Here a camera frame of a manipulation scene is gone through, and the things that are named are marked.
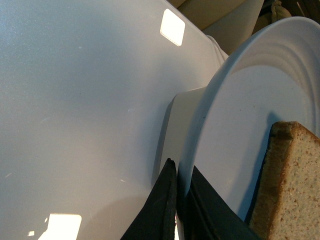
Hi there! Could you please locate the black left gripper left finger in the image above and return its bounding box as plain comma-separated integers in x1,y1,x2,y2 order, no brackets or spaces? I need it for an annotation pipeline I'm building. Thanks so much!
121,159,177,240

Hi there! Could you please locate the beige cushion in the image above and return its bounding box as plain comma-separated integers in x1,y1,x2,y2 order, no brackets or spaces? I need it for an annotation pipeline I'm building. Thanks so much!
271,0,292,23

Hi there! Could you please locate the light blue round plate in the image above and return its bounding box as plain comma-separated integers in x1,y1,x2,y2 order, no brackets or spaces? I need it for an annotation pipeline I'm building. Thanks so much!
178,17,320,219

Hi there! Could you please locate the slice of toast bread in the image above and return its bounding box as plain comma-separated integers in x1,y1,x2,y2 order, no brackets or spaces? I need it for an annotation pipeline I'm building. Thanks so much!
249,121,320,240

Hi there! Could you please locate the beige chair right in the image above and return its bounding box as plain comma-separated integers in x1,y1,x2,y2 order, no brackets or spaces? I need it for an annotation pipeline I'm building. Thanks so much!
178,0,264,55

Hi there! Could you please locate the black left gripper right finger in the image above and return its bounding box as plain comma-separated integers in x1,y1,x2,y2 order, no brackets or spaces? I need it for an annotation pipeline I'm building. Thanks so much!
177,167,260,240

